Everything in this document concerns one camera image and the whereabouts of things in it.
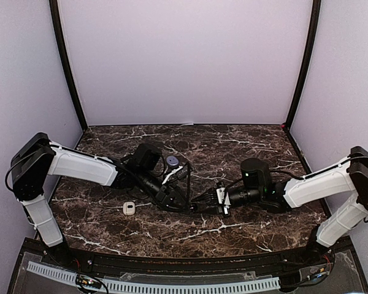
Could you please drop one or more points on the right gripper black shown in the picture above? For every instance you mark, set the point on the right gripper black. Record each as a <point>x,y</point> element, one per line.
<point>211,193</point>

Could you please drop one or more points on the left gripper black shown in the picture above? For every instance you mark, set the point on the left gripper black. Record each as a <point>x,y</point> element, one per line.
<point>164,199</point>

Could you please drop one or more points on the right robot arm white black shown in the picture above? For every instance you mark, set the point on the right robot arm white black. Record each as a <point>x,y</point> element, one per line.
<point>350,174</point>

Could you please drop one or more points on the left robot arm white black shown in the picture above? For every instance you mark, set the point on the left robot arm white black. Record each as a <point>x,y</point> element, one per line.
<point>40,157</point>

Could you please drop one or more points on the beige earbud charging case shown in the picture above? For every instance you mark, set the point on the beige earbud charging case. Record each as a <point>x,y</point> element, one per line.
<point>129,208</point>

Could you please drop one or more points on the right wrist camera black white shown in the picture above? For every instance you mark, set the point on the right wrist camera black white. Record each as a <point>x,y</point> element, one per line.
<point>224,204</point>

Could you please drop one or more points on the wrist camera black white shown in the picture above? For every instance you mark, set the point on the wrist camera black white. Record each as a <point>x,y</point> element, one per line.
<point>176,174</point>
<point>224,204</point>

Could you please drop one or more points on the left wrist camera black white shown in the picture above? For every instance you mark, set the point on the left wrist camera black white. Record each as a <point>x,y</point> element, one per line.
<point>176,174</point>

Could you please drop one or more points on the black front table rail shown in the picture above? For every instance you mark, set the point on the black front table rail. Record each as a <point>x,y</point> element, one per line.
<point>94,262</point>

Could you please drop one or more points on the left circuit board with wires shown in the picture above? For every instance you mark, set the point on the left circuit board with wires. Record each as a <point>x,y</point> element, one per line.
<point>86,282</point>

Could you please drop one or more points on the circuit board with wires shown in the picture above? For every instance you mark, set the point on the circuit board with wires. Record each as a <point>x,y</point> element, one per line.
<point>86,282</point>
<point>319,273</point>

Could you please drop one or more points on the right circuit board with wires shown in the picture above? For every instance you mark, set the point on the right circuit board with wires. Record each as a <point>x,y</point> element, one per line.
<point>319,273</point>

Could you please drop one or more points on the grey slotted cable duct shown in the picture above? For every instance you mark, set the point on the grey slotted cable duct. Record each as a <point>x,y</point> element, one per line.
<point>156,284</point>

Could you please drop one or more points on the black frame post right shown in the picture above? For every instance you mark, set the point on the black frame post right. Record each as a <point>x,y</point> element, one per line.
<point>305,64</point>

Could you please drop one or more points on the black frame post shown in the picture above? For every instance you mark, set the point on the black frame post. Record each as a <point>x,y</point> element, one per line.
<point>65,63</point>
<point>305,64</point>

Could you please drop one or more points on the black frame post left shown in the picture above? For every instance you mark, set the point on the black frame post left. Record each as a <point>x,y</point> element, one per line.
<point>65,63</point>

